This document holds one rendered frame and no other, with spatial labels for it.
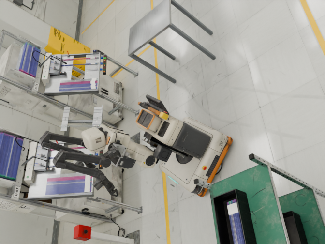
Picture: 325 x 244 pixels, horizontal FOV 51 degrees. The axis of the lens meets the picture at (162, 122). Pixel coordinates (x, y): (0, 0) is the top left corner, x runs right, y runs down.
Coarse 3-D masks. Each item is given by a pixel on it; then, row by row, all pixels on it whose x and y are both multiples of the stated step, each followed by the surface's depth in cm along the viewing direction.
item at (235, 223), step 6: (228, 204) 209; (234, 204) 206; (228, 210) 207; (234, 210) 204; (234, 216) 203; (234, 222) 201; (240, 222) 199; (234, 228) 200; (240, 228) 197; (234, 234) 198; (240, 234) 196; (234, 240) 197; (240, 240) 194
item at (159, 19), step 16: (144, 16) 417; (160, 16) 389; (192, 16) 416; (144, 32) 403; (160, 32) 380; (176, 32) 381; (208, 32) 437; (128, 48) 418; (160, 48) 461; (144, 64) 426
